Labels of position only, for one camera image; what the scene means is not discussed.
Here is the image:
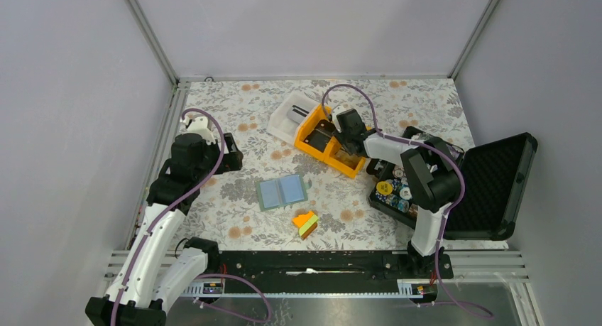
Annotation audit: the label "yellow plastic divided bin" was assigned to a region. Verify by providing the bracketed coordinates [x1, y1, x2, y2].
[293, 104, 366, 179]

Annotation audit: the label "green card holder wallet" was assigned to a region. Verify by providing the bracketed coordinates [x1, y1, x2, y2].
[256, 173, 312, 211]

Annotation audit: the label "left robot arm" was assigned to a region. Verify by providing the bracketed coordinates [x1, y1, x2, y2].
[85, 133, 243, 325]

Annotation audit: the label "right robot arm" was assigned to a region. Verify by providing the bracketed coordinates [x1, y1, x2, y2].
[331, 106, 464, 278]

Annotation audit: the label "black credit card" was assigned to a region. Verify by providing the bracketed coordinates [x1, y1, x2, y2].
[304, 119, 335, 153]

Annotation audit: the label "white plastic bin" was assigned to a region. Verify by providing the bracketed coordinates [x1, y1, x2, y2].
[267, 92, 318, 145]

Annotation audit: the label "yellow dealer button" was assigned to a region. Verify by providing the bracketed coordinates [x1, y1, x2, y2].
[376, 181, 395, 196]

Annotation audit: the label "orange green sticky notes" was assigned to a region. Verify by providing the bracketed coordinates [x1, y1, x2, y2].
[292, 210, 319, 239]

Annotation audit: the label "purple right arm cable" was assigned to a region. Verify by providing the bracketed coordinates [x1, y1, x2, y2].
[321, 83, 495, 321]

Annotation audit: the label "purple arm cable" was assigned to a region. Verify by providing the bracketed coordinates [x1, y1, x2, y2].
[321, 83, 495, 321]
[109, 108, 274, 326]

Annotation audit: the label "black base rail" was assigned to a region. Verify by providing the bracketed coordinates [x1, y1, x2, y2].
[178, 237, 455, 297]

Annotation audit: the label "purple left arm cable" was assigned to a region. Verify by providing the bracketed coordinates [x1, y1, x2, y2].
[109, 108, 274, 326]

